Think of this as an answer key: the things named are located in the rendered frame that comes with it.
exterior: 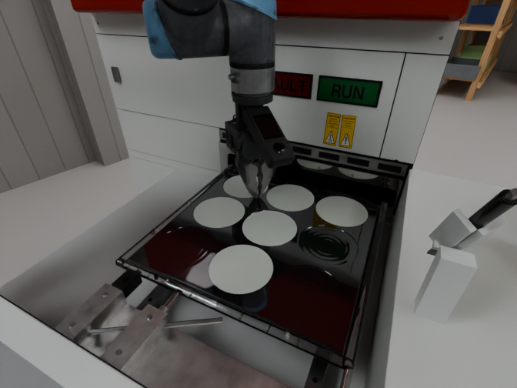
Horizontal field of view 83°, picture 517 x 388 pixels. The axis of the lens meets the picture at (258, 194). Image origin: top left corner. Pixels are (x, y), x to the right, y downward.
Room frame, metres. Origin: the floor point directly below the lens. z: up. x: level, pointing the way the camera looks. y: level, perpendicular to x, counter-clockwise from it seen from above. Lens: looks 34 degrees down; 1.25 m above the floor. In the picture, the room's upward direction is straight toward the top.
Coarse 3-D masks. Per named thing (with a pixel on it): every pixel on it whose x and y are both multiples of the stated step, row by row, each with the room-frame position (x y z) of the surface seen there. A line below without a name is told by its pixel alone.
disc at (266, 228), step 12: (252, 216) 0.44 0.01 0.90; (264, 216) 0.44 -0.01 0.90; (276, 216) 0.44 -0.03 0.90; (288, 216) 0.44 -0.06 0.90; (252, 228) 0.41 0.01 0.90; (264, 228) 0.41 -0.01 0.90; (276, 228) 0.41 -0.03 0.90; (288, 228) 0.41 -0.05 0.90; (252, 240) 0.38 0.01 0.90; (264, 240) 0.38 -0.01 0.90; (276, 240) 0.38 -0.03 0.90; (288, 240) 0.38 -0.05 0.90
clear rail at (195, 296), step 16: (144, 272) 0.30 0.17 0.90; (176, 288) 0.28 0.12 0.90; (208, 304) 0.25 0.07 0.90; (224, 304) 0.25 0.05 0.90; (240, 320) 0.23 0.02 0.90; (256, 320) 0.22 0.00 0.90; (272, 336) 0.21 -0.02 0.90; (288, 336) 0.20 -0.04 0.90; (320, 352) 0.18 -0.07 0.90; (352, 368) 0.17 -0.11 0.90
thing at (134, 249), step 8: (232, 168) 0.64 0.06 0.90; (208, 184) 0.56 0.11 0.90; (200, 192) 0.52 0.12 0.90; (192, 200) 0.50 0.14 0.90; (184, 208) 0.47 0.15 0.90; (168, 216) 0.44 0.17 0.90; (176, 216) 0.45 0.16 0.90; (160, 224) 0.42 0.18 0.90; (152, 232) 0.39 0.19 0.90; (144, 240) 0.38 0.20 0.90; (136, 248) 0.36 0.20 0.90; (120, 256) 0.34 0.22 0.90; (128, 256) 0.34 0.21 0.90
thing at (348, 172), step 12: (228, 156) 0.70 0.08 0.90; (300, 156) 0.62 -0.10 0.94; (300, 168) 0.60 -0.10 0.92; (312, 168) 0.59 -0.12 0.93; (324, 168) 0.58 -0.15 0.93; (336, 168) 0.57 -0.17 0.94; (348, 168) 0.56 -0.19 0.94; (360, 180) 0.54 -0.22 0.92; (372, 180) 0.53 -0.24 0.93; (384, 180) 0.52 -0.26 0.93; (396, 180) 0.51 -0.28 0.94; (396, 192) 0.51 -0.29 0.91
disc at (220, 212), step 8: (208, 200) 0.50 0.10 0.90; (216, 200) 0.50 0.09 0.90; (224, 200) 0.50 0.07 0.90; (232, 200) 0.50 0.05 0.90; (200, 208) 0.47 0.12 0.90; (208, 208) 0.47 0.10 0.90; (216, 208) 0.47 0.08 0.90; (224, 208) 0.47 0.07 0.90; (232, 208) 0.47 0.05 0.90; (240, 208) 0.47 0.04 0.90; (200, 216) 0.44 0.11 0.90; (208, 216) 0.44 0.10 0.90; (216, 216) 0.44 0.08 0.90; (224, 216) 0.44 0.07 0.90; (232, 216) 0.44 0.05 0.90; (240, 216) 0.44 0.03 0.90; (208, 224) 0.42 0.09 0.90; (216, 224) 0.42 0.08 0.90; (224, 224) 0.42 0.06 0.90; (232, 224) 0.42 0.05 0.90
